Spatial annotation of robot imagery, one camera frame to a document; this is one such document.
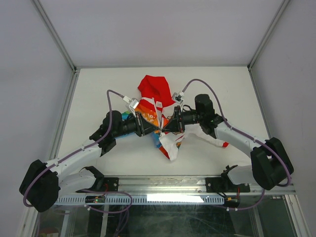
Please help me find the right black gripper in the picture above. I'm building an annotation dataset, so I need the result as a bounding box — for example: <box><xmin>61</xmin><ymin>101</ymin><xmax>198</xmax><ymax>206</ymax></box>
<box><xmin>161</xmin><ymin>105</ymin><xmax>203</xmax><ymax>133</ymax></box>

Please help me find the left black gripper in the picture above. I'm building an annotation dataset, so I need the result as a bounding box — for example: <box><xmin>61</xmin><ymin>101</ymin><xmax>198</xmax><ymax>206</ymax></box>
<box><xmin>113</xmin><ymin>111</ymin><xmax>158</xmax><ymax>138</ymax></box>

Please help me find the white red rainbow kids jacket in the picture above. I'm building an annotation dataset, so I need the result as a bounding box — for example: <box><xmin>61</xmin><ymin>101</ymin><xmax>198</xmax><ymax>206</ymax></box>
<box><xmin>135</xmin><ymin>75</ymin><xmax>229</xmax><ymax>161</ymax></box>

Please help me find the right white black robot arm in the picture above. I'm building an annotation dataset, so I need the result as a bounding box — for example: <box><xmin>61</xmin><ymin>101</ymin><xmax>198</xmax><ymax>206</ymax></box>
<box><xmin>162</xmin><ymin>92</ymin><xmax>294</xmax><ymax>191</ymax></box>

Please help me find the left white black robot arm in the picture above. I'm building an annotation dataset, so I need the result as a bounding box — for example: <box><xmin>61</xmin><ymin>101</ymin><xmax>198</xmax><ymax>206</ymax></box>
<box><xmin>19</xmin><ymin>111</ymin><xmax>159</xmax><ymax>212</ymax></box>

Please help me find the small black connector box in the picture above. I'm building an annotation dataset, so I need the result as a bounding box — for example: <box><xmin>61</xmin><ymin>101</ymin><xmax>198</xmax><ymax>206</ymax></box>
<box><xmin>223</xmin><ymin>197</ymin><xmax>240</xmax><ymax>208</ymax></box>

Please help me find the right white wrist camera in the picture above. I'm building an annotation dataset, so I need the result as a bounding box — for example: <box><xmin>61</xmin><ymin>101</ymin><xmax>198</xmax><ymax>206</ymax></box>
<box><xmin>172</xmin><ymin>91</ymin><xmax>185</xmax><ymax>111</ymax></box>

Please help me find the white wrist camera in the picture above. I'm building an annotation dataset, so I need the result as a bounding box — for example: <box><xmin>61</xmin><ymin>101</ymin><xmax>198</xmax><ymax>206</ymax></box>
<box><xmin>172</xmin><ymin>91</ymin><xmax>185</xmax><ymax>111</ymax></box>
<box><xmin>122</xmin><ymin>96</ymin><xmax>139</xmax><ymax>116</ymax></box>

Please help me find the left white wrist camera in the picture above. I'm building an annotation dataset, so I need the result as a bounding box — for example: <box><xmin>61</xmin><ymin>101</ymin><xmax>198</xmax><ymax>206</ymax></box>
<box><xmin>122</xmin><ymin>96</ymin><xmax>139</xmax><ymax>116</ymax></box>

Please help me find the aluminium mounting rail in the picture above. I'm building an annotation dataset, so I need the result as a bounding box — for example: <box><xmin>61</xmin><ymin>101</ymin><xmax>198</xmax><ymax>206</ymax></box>
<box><xmin>59</xmin><ymin>174</ymin><xmax>296</xmax><ymax>196</ymax></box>

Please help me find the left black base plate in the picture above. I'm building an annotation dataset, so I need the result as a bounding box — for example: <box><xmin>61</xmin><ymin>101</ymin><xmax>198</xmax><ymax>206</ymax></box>
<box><xmin>87</xmin><ymin>177</ymin><xmax>119</xmax><ymax>193</ymax></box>

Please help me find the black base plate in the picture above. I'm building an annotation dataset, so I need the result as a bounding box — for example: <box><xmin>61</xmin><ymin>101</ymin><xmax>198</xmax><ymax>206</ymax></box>
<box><xmin>205</xmin><ymin>177</ymin><xmax>250</xmax><ymax>193</ymax></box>
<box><xmin>87</xmin><ymin>177</ymin><xmax>119</xmax><ymax>193</ymax></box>

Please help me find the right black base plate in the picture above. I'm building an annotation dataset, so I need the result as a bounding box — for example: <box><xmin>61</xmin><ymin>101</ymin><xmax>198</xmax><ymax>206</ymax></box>
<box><xmin>205</xmin><ymin>177</ymin><xmax>250</xmax><ymax>193</ymax></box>

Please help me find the white slotted cable duct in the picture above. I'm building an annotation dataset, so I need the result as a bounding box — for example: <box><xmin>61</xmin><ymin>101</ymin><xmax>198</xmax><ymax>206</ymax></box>
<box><xmin>55</xmin><ymin>194</ymin><xmax>224</xmax><ymax>205</ymax></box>

